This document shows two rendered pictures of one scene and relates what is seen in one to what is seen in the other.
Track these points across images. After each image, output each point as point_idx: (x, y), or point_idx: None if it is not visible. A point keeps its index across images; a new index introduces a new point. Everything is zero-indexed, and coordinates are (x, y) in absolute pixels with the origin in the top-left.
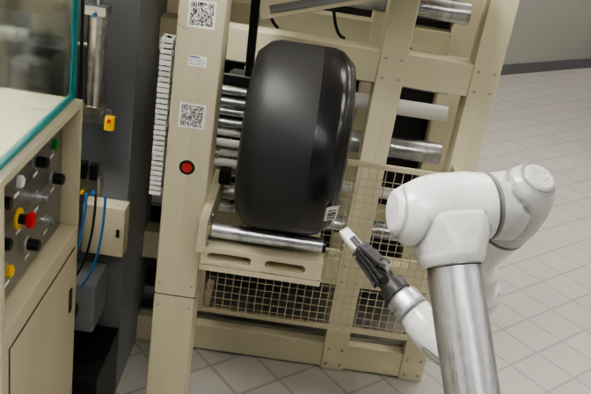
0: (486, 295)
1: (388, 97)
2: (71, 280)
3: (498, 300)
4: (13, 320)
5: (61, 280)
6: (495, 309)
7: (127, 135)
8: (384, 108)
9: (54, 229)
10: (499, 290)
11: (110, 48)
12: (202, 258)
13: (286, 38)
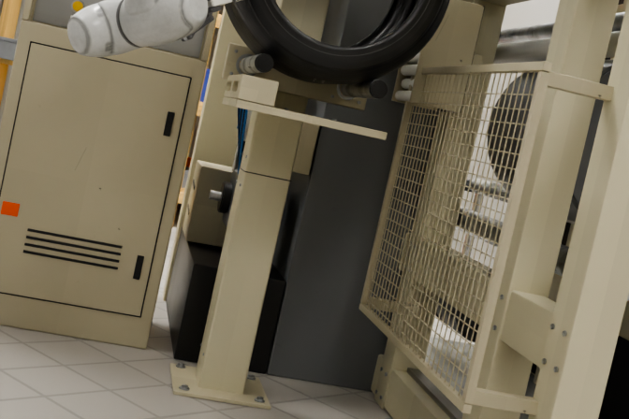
0: None
1: None
2: (176, 105)
3: None
4: (45, 25)
5: (148, 78)
6: (157, 8)
7: (338, 45)
8: (565, 12)
9: (183, 53)
10: None
11: None
12: (225, 89)
13: None
